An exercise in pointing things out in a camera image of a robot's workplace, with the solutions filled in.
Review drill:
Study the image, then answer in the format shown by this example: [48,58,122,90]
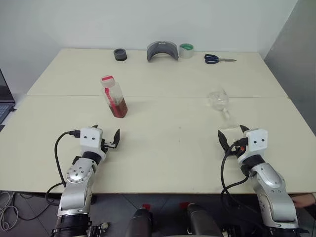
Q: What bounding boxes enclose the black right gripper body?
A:
[228,137,248,158]

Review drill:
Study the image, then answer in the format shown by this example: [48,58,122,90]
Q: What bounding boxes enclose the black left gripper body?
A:
[100,139,117,150]

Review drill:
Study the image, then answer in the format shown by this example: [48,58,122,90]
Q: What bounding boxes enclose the plastic bottle with red liquid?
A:
[101,82,129,119]

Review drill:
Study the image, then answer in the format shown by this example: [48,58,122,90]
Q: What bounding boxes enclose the clear wine glass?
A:
[206,86,241,130]

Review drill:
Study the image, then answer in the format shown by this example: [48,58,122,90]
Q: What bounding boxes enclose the red and white bottle cap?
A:
[100,75,116,87]

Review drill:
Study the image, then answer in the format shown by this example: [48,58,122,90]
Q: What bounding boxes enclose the person bare hand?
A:
[291,194,316,208]

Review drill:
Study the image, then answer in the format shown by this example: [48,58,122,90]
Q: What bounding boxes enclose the black round cap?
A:
[113,48,128,62]

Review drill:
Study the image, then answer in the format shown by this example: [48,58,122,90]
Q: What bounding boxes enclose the dark rounded shape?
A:
[124,207,155,237]
[186,202,223,237]

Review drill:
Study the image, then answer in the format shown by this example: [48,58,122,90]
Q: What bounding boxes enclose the dark laptop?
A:
[0,68,17,124]

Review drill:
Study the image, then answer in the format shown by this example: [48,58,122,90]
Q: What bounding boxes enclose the silver tape roll green core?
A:
[178,43,195,59]

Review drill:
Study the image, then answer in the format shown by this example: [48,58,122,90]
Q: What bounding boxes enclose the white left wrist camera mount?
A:
[79,127,108,163]

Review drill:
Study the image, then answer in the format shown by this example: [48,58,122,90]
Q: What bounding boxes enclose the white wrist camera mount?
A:
[238,127,269,163]
[79,127,108,163]

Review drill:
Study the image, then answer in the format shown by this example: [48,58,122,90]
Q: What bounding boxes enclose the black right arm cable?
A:
[220,144,263,237]

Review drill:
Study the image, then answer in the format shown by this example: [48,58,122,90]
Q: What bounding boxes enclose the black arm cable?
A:
[220,144,263,237]
[45,129,81,206]

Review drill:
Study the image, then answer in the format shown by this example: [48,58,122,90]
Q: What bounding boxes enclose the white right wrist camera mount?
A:
[238,127,269,163]

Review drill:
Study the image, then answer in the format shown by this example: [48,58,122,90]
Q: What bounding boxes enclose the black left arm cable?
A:
[45,129,81,206]

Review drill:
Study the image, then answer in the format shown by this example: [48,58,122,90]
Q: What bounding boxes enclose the blue handled scissors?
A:
[204,53,237,65]

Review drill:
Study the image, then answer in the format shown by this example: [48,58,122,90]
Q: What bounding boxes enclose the grey curved headset strap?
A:
[146,40,179,63]

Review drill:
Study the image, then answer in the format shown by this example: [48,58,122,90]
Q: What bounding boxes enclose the white floor cables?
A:
[0,191,18,231]

